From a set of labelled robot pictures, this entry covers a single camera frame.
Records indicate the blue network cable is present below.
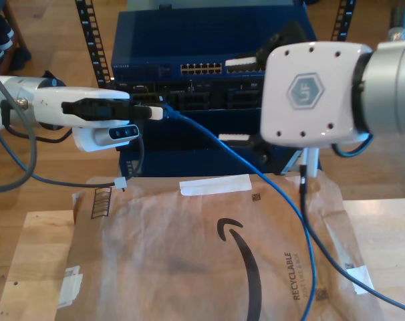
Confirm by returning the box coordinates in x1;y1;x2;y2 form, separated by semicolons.
161;104;319;321

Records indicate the black sneaker white sole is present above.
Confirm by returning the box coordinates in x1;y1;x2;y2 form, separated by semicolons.
41;69;69;90

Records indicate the black chassis blue panel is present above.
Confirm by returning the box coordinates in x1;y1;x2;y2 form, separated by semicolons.
117;108;267;152

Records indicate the black server unit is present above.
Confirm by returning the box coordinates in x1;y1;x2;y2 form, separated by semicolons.
102;78;267;113

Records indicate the long white tape strip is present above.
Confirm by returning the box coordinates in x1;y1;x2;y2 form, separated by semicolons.
178;173;253;197

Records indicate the dark shoe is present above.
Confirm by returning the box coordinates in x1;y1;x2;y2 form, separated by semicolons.
10;46;32;72

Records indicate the wooden shoe rack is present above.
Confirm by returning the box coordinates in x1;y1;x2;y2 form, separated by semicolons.
0;0;28;73

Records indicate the brown packing paper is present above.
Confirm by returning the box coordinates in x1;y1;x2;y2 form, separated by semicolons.
55;169;387;321

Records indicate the white paper label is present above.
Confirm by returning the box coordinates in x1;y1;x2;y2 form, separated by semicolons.
57;265;84;308

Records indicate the short white tape piece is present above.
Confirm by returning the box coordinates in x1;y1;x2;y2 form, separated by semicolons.
344;263;376;296

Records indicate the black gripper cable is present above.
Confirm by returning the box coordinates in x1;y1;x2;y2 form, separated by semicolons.
0;98;74;144
331;133;374;158

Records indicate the blue network switch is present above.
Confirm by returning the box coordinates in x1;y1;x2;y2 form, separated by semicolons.
110;9;325;81

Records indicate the black rack frame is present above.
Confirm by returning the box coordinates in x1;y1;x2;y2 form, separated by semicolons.
74;0;357;151

